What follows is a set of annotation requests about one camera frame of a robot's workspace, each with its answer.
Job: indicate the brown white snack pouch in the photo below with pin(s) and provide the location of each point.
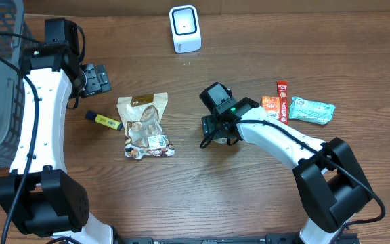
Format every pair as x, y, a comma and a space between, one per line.
141, 117

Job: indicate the teal white tissue pack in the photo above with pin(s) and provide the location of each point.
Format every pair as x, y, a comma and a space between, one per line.
311, 111

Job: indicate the yellow glue stick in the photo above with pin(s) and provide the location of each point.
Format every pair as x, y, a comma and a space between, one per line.
103, 120

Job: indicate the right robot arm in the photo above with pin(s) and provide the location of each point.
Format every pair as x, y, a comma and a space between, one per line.
331, 184

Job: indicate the orange snack packet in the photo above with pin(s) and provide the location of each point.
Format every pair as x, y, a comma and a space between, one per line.
271, 104

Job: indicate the grey tape roll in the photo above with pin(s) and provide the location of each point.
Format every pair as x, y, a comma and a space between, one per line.
221, 139

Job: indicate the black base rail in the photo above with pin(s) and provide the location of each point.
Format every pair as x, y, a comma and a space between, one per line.
215, 240

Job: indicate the red white snack bar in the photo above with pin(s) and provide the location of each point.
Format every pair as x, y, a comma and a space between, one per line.
282, 87

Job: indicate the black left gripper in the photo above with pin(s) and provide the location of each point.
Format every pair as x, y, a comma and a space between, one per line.
97, 80

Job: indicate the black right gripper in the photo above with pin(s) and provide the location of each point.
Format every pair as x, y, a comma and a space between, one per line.
208, 125

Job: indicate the white barcode scanner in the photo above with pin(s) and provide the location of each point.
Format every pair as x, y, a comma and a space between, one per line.
185, 29

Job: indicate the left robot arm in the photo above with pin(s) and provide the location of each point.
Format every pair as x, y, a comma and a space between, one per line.
38, 195

